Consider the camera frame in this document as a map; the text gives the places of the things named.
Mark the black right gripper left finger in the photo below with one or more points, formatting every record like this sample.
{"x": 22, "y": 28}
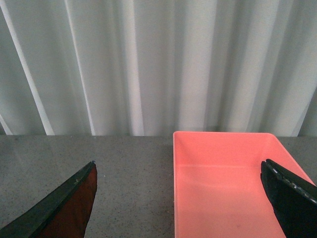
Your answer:
{"x": 64, "y": 213}

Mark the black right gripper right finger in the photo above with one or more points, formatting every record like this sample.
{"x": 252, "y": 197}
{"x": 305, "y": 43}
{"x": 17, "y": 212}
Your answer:
{"x": 294, "y": 200}

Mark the pink plastic tray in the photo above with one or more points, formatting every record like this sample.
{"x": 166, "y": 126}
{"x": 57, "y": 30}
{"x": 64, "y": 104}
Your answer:
{"x": 218, "y": 192}

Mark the white pleated curtain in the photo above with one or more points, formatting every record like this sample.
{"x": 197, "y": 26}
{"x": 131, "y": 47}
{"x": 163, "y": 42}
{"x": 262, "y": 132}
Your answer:
{"x": 152, "y": 67}

